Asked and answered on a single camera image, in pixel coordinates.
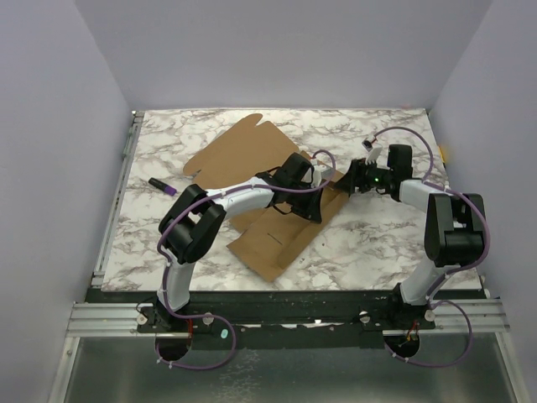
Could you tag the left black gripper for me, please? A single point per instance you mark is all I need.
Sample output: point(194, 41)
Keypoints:
point(311, 211)

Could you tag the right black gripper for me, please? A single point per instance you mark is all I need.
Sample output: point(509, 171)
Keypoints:
point(357, 175)

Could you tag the brown cardboard box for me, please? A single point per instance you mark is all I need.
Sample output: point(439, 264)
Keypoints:
point(232, 149)

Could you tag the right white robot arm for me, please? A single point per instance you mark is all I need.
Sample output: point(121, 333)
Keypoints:
point(455, 233)

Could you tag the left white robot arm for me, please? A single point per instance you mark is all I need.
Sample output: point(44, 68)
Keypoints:
point(189, 228)

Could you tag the yellow tape piece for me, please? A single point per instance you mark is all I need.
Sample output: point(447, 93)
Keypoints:
point(443, 154)

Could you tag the purple black highlighter marker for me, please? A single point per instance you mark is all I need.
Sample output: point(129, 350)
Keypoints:
point(161, 186)

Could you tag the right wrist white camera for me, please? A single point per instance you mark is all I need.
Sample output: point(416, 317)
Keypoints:
point(373, 148)

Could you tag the black metal base rail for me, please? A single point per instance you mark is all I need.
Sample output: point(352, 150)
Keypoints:
point(384, 303)

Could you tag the aluminium front extrusion rail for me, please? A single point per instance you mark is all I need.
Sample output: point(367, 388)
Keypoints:
point(115, 320)

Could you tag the aluminium side rail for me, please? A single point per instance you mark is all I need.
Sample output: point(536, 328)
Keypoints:
point(98, 273)

